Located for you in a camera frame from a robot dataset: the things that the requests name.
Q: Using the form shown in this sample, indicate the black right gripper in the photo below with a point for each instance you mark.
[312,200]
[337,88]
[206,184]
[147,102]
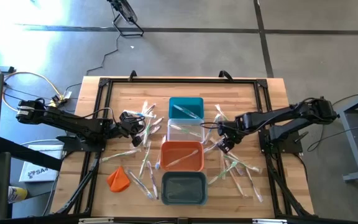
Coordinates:
[233,128]

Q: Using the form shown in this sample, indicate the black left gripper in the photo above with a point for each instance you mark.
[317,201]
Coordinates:
[121,130]

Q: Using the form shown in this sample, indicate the green toothbrush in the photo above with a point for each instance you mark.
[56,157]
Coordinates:
[185,130]
[145,105]
[222,173]
[147,133]
[120,155]
[221,112]
[145,160]
[244,164]

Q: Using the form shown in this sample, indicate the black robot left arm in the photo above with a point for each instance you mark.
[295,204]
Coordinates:
[73,123]

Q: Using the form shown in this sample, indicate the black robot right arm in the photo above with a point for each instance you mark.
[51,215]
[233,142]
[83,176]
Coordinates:
[291,113]

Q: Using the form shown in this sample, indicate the bright blue plastic bin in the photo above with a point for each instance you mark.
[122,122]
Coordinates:
[196,105]

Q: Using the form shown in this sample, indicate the clear translucent plastic bin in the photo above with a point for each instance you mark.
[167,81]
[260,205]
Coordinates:
[179,137]

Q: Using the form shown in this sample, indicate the orange plastic bin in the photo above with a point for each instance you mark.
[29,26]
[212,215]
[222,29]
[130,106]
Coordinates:
[172,149]

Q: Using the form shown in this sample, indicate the orange folded cloth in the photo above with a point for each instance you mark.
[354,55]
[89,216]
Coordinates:
[118,182]

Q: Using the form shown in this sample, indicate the dark slate plastic bin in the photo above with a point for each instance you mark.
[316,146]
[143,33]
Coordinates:
[183,189]

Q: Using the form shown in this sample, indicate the yellow power plug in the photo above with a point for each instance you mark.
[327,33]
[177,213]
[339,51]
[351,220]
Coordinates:
[56,101]

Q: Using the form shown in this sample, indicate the white printed box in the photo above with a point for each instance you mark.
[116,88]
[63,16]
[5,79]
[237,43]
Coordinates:
[39,174]

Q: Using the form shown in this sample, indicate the black floor fan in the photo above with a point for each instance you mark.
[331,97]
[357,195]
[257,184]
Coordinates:
[126,11]

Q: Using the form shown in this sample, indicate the yellow white can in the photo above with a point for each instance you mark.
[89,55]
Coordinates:
[17,194]

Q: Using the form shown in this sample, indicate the black aluminium table frame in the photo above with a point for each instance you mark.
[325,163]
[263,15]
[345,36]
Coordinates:
[182,81]

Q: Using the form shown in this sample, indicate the white metal bracket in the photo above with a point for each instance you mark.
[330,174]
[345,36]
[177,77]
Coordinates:
[269,221]
[95,221]

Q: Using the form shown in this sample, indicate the grey metal table frame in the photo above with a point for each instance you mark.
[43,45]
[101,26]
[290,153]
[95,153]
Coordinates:
[354,146]

